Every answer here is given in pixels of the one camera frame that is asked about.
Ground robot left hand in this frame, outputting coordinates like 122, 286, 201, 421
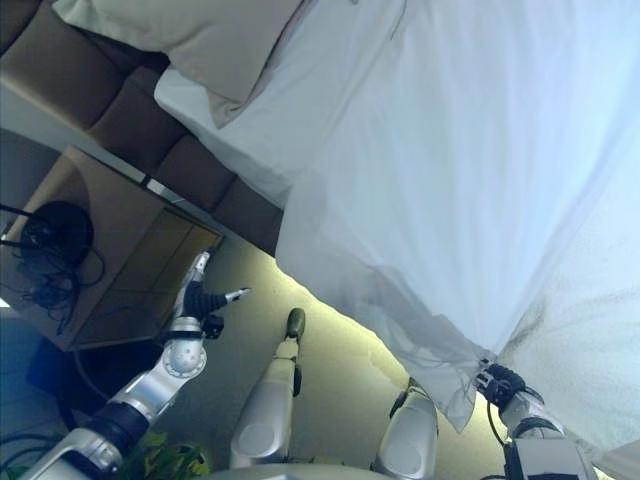
172, 244, 253, 331

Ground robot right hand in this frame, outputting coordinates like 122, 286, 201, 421
473, 357, 528, 407

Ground white duvet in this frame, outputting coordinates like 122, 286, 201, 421
274, 0, 640, 435

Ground wooden nightstand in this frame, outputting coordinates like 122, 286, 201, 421
0, 144, 225, 352

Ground silver robot right leg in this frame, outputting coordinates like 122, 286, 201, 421
370, 375, 441, 479

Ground silver robot leg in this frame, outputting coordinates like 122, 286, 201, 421
370, 375, 441, 479
228, 307, 307, 470

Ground silver robot left leg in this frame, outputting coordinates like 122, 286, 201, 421
228, 307, 307, 470

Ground black lamp base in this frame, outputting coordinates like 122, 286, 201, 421
19, 199, 96, 269

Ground green leafy plant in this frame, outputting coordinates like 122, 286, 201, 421
119, 430, 214, 480

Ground large beige pillow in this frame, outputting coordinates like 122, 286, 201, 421
52, 0, 307, 130

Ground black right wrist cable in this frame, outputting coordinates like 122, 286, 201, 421
484, 394, 512, 446

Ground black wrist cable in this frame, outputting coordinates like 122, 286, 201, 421
484, 394, 512, 446
72, 304, 169, 401

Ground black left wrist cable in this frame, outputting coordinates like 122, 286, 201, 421
72, 304, 169, 401

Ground tangled black cables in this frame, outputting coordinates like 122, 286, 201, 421
0, 202, 107, 334

